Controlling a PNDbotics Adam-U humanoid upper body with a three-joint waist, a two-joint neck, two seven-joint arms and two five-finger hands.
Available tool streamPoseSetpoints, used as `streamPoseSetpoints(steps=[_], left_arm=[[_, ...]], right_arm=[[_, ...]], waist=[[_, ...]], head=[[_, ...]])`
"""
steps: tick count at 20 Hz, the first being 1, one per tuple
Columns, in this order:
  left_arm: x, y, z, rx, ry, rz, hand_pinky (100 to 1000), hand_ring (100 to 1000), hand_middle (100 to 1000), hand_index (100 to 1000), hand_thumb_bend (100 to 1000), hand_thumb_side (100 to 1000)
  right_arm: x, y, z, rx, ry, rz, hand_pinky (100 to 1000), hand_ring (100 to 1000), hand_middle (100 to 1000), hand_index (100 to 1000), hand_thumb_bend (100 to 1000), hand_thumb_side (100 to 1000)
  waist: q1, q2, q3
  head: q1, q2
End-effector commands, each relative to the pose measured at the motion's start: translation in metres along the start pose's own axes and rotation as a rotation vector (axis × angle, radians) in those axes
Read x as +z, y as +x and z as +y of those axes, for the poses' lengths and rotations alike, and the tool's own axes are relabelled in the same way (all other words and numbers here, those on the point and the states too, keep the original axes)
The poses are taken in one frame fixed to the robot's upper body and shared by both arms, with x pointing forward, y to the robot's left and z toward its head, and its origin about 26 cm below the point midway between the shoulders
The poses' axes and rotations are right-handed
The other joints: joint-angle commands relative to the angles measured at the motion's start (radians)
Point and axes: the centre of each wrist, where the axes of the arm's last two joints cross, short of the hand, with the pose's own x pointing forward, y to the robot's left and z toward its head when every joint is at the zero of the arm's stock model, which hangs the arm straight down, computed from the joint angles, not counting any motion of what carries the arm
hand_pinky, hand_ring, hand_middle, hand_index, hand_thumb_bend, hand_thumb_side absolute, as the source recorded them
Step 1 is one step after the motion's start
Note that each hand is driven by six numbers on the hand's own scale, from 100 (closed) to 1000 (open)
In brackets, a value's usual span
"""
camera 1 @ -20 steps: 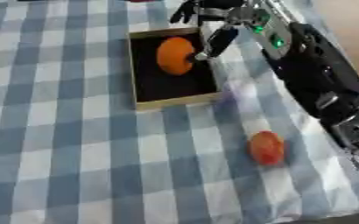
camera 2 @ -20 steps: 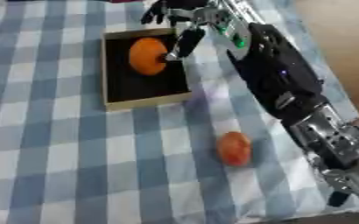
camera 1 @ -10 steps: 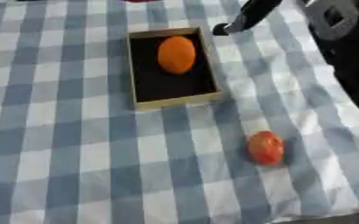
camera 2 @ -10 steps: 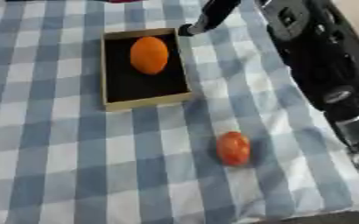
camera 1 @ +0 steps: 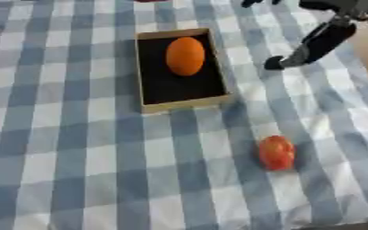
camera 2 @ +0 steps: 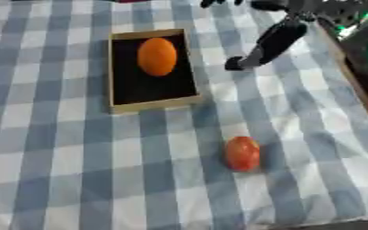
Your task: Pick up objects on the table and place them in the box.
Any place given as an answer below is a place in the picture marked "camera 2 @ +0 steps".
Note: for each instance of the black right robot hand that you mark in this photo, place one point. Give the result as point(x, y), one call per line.
point(276, 40)

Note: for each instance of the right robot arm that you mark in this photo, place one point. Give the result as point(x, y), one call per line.
point(360, 27)

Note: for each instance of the tan cardboard box black inside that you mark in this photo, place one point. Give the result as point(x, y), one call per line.
point(151, 84)

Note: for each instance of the red toy apple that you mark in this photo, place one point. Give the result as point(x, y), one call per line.
point(242, 153)

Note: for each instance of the orange toy fruit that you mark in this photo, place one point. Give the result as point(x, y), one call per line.
point(157, 56)

